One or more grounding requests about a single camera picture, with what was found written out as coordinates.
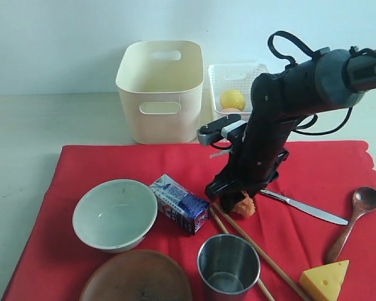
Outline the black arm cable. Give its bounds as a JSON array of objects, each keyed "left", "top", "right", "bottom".
[{"left": 267, "top": 30, "right": 364, "bottom": 135}]

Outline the brown wooden plate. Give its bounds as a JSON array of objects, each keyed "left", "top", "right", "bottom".
[{"left": 79, "top": 250, "right": 192, "bottom": 300}]

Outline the stainless steel cup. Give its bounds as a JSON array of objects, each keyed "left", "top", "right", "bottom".
[{"left": 197, "top": 234, "right": 261, "bottom": 301}]

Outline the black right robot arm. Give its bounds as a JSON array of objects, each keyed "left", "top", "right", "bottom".
[{"left": 197, "top": 49, "right": 376, "bottom": 212}]

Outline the yellow cheese wedge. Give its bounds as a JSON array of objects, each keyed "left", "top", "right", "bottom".
[{"left": 300, "top": 260, "right": 350, "bottom": 301}]

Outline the upper wooden chopstick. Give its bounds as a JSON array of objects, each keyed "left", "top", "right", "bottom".
[{"left": 212, "top": 203, "right": 311, "bottom": 300}]

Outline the orange fried chicken piece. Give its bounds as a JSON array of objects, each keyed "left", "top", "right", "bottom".
[{"left": 232, "top": 191, "right": 256, "bottom": 218}]

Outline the cream plastic storage bin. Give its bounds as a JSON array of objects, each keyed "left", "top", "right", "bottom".
[{"left": 115, "top": 41, "right": 204, "bottom": 144}]

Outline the white perforated plastic basket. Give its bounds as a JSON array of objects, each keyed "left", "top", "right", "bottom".
[{"left": 208, "top": 63, "right": 269, "bottom": 121}]

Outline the stainless steel table knife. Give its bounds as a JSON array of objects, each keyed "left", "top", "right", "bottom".
[{"left": 259, "top": 189, "right": 348, "bottom": 225}]

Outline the yellow lemon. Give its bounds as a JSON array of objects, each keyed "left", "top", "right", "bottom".
[{"left": 220, "top": 89, "right": 246, "bottom": 111}]

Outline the white ceramic bowl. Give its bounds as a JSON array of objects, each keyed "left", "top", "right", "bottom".
[{"left": 72, "top": 179, "right": 158, "bottom": 253}]

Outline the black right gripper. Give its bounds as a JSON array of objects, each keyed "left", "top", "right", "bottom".
[{"left": 205, "top": 114, "right": 301, "bottom": 213}]

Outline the brown wooden spoon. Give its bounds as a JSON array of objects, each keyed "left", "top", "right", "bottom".
[{"left": 323, "top": 186, "right": 376, "bottom": 264}]

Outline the blue white milk carton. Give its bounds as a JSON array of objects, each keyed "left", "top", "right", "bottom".
[{"left": 149, "top": 174, "right": 210, "bottom": 235}]

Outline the brown egg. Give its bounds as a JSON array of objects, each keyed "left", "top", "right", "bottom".
[{"left": 222, "top": 108, "right": 241, "bottom": 114}]

